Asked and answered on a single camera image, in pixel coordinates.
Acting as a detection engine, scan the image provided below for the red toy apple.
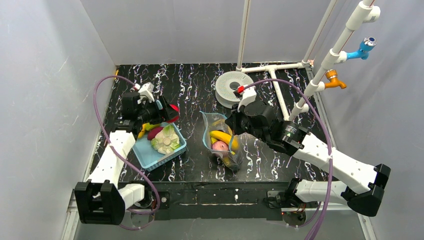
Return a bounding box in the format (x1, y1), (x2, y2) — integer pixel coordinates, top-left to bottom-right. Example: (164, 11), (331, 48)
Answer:
(166, 104), (180, 123)

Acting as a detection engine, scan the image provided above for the green toy pear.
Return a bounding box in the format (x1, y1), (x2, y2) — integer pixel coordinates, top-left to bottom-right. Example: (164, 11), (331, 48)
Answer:
(143, 123), (161, 132)

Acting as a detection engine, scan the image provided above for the clear zip top bag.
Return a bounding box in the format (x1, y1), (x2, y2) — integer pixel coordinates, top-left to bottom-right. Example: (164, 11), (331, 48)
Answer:
(201, 112), (243, 172)

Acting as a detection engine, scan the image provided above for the light blue plastic basket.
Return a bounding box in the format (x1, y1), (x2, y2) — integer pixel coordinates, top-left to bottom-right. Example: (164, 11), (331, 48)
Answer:
(132, 121), (187, 172)

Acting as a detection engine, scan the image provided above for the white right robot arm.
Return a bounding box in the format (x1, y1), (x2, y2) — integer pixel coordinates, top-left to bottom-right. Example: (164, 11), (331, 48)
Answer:
(225, 101), (391, 217)

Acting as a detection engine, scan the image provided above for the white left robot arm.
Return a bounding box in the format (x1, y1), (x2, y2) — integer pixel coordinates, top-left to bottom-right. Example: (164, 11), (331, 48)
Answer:
(74, 92), (179, 225)

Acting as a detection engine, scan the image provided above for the orange yellow toy mango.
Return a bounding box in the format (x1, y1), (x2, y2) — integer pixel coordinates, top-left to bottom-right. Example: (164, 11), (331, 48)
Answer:
(137, 123), (147, 139)

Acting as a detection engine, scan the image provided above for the reddish toy sweet potato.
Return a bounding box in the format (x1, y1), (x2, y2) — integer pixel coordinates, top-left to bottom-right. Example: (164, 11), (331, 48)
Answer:
(147, 126), (164, 141)

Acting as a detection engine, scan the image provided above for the green white toy cabbage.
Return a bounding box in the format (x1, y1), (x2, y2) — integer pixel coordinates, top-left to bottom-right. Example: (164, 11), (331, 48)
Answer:
(150, 124), (181, 155)

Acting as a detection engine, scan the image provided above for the white perforated filament spool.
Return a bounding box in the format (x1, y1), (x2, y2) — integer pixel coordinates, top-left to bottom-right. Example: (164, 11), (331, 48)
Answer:
(215, 71), (254, 109)

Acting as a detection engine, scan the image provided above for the orange plastic tap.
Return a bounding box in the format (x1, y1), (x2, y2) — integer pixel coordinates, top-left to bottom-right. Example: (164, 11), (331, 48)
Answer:
(315, 69), (347, 92)

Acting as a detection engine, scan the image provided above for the blue plastic tap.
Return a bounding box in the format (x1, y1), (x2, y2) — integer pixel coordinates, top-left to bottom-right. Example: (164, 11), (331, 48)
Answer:
(336, 36), (377, 64)

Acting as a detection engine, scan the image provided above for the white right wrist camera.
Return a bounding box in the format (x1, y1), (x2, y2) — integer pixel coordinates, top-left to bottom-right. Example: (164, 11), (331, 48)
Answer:
(233, 85), (257, 112)

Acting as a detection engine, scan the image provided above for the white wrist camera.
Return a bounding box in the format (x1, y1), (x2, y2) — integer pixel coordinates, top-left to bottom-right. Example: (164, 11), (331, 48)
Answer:
(233, 85), (257, 112)
(133, 82), (155, 104)

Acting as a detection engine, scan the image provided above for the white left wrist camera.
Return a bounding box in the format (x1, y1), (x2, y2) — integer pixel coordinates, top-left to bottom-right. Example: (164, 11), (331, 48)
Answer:
(133, 82), (155, 104)

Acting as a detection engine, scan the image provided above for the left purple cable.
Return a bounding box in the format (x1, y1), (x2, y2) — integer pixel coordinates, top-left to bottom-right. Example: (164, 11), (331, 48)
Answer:
(92, 75), (161, 231)

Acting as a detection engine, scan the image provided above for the purple cable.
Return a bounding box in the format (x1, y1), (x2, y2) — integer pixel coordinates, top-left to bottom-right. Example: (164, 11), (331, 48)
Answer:
(243, 78), (334, 240)
(92, 75), (161, 231)

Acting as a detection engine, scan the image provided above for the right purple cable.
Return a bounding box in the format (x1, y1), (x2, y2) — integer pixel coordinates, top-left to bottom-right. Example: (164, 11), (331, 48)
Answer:
(243, 78), (334, 240)

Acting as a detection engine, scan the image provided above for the white PVC pipe frame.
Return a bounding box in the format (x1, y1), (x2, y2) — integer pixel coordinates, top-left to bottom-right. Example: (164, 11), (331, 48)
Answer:
(235, 0), (381, 127)

